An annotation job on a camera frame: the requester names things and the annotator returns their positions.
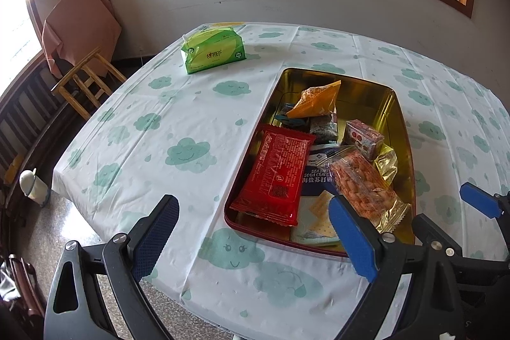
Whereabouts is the blue cracker pack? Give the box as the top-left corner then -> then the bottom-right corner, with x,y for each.
290,142 -> 340,247

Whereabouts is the clear orange peanut snack bag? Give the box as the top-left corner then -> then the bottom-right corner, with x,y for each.
319,146 -> 411,234

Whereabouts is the red white box snack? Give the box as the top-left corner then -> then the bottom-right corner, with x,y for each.
343,119 -> 385,161

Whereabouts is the red snack pack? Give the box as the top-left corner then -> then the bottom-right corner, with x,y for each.
231,124 -> 316,227

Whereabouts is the grey seaweed snack pack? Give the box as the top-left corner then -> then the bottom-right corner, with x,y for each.
310,114 -> 338,145

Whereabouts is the orange snack packet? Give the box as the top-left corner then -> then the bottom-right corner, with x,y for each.
286,80 -> 341,119

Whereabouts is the white cup on floor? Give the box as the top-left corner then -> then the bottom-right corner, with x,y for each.
19,168 -> 51,207

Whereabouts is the gold red toffee tin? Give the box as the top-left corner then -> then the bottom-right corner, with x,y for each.
223,67 -> 417,258

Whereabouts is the cloud pattern tablecloth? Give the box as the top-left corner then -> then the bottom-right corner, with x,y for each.
53,23 -> 509,339

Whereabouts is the dark wooden chair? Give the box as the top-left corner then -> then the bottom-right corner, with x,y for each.
0,56 -> 73,206

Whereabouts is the wooden stool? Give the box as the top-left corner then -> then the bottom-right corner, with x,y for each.
51,47 -> 127,121

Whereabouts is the green tissue pack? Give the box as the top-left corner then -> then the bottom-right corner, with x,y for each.
181,26 -> 246,74

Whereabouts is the pink cloth covered furniture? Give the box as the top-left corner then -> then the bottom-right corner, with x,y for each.
41,0 -> 121,78

